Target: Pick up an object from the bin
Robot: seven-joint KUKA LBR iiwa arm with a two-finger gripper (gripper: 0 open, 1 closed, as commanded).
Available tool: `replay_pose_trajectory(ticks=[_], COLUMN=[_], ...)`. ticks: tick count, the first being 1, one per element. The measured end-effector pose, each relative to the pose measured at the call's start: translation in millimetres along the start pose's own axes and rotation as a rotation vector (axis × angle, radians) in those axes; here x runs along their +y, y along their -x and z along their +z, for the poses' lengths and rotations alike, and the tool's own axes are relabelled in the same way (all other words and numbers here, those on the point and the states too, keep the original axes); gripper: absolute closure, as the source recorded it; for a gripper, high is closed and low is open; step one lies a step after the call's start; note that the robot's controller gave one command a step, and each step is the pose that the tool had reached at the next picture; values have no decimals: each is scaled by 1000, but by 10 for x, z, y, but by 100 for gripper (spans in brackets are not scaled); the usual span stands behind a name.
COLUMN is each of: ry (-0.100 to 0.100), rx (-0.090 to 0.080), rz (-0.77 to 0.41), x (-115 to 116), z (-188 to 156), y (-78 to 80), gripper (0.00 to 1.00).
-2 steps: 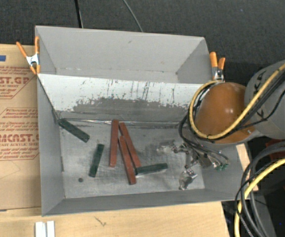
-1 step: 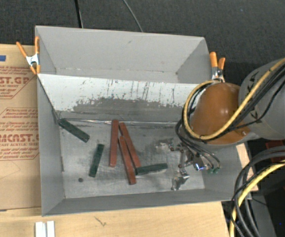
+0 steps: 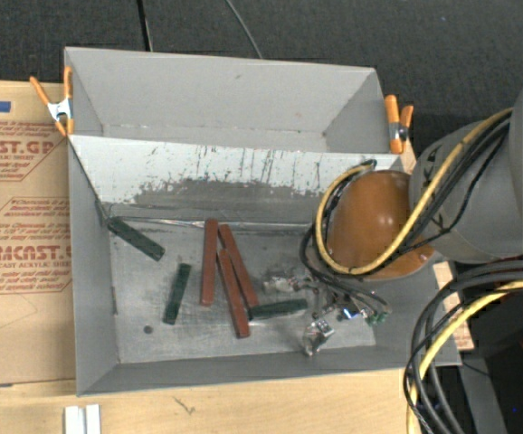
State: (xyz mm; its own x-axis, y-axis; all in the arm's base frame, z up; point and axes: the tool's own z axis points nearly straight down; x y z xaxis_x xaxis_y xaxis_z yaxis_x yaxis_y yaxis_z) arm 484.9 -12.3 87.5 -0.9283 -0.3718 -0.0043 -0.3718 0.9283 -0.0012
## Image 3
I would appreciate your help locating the grey metal bin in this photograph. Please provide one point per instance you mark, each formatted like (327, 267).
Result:
(225, 97)

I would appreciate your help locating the dark green flat block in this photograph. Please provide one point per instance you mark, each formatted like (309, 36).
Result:
(279, 309)
(177, 294)
(135, 239)

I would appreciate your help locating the red-brown flat block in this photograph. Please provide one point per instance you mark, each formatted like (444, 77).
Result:
(234, 296)
(209, 265)
(239, 265)

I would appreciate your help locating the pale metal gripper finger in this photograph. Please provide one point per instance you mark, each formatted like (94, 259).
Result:
(284, 284)
(319, 333)

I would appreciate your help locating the brown cardboard board red print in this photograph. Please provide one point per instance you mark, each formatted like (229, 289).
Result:
(26, 333)

